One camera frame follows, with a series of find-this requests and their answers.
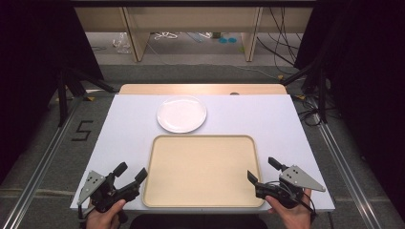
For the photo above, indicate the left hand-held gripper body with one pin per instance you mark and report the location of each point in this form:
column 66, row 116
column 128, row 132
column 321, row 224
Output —
column 95, row 186

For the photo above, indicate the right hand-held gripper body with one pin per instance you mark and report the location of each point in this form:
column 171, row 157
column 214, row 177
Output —
column 297, row 178

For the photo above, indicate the person's left hand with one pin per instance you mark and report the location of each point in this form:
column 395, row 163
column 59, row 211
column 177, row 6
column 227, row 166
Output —
column 103, row 219

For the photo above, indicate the person's right hand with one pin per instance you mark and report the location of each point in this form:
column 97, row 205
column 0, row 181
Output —
column 293, row 218

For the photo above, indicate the white table board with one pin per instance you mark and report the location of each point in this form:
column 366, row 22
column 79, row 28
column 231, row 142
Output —
column 133, row 127

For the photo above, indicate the beige plastic tray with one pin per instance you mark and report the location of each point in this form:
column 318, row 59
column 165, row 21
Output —
column 202, row 171

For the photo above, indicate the person's dark lap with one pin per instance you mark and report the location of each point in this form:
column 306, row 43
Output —
column 197, row 222

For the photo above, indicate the white round plate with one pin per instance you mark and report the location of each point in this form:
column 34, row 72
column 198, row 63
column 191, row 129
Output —
column 181, row 114

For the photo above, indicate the black metal stand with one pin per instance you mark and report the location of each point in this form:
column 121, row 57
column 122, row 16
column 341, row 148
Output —
column 63, row 95
column 321, row 95

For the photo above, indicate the wooden table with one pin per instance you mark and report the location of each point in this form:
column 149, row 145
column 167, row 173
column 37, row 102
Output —
column 191, row 89

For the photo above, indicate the black curtain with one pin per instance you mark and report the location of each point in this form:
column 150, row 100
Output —
column 35, row 63
column 366, row 79

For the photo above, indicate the clear plastic bag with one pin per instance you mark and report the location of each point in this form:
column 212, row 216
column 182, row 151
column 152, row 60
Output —
column 122, row 44

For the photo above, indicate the blue round discs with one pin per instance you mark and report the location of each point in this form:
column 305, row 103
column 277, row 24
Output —
column 227, row 40

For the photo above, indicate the aluminium floor rail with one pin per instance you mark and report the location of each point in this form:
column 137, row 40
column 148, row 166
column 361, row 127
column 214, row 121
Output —
column 41, row 165
column 347, row 171

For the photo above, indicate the light wooden desk frame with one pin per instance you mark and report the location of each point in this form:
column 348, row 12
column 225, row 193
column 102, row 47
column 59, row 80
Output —
column 137, row 41

